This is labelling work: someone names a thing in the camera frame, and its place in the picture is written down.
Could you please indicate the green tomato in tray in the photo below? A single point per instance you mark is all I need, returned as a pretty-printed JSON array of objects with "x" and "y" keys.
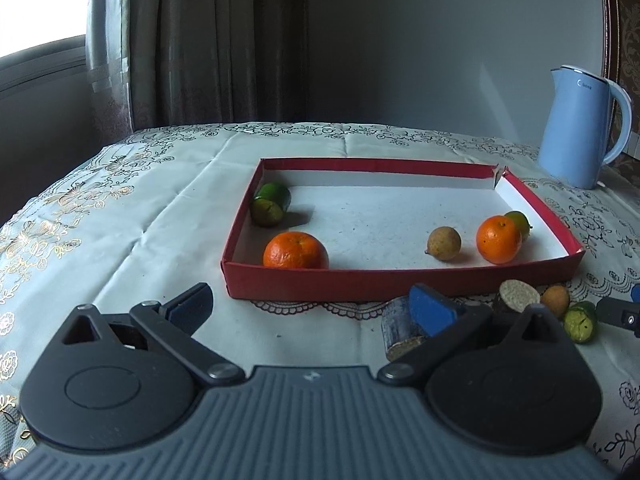
[{"x": 521, "y": 221}]

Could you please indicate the large orange mandarin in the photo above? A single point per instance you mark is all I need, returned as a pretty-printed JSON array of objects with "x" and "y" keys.
[{"x": 498, "y": 240}]

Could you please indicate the small green cucumber piece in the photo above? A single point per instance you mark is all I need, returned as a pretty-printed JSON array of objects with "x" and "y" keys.
[{"x": 270, "y": 204}]

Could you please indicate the brown patterned curtain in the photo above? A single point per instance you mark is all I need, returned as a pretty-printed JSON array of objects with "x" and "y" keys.
[{"x": 157, "y": 63}]

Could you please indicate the light blue electric kettle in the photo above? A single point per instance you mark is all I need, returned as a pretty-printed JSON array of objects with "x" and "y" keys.
[{"x": 589, "y": 125}]

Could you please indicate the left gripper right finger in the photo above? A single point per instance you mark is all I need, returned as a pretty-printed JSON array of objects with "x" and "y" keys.
[{"x": 448, "y": 325}]

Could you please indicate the small orange mandarin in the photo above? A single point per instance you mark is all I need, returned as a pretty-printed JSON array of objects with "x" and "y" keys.
[{"x": 295, "y": 250}]

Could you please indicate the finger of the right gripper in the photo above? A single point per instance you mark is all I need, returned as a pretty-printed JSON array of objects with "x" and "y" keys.
[
  {"x": 619, "y": 313},
  {"x": 635, "y": 293}
]

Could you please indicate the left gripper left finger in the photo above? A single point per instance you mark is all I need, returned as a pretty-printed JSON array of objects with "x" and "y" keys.
[{"x": 170, "y": 328}]

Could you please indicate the brown longan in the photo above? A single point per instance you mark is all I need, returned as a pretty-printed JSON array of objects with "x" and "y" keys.
[
  {"x": 443, "y": 243},
  {"x": 556, "y": 299}
]

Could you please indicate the red shallow cardboard tray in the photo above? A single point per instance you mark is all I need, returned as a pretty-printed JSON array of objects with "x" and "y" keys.
[{"x": 374, "y": 216}]

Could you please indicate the large green cucumber piece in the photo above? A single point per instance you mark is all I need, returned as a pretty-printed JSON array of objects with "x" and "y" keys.
[{"x": 580, "y": 322}]

